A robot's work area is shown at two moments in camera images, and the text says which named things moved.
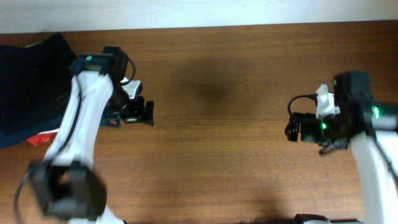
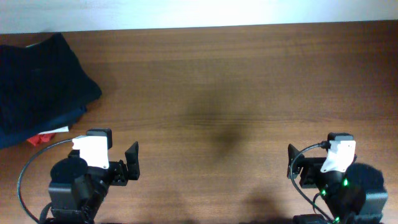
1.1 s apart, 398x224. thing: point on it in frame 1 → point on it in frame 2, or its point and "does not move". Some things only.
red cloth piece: [39, 139] does not move
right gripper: [306, 130] → [310, 167]
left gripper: [137, 116] → [119, 168]
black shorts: [35, 83] does not move
